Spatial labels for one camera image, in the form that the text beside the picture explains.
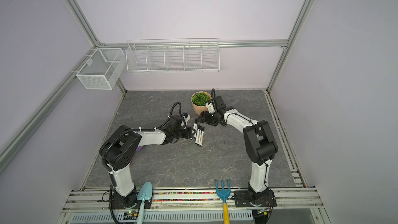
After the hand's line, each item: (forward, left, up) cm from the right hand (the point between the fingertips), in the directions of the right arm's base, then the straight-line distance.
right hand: (202, 121), depth 94 cm
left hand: (-4, +5, -6) cm, 9 cm away
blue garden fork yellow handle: (-38, -12, -6) cm, 40 cm away
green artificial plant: (+14, +1, +5) cm, 15 cm away
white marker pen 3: (-6, +2, -7) cm, 9 cm away
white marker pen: (-2, +4, -3) cm, 5 cm away
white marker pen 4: (-6, 0, -7) cm, 10 cm away
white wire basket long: (+35, +17, +24) cm, 46 cm away
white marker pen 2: (-5, +3, -7) cm, 9 cm away
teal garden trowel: (-38, +27, -5) cm, 47 cm away
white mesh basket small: (+28, +64, +19) cm, 72 cm away
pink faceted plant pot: (+9, +3, +1) cm, 9 cm away
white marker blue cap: (-8, +4, -7) cm, 11 cm away
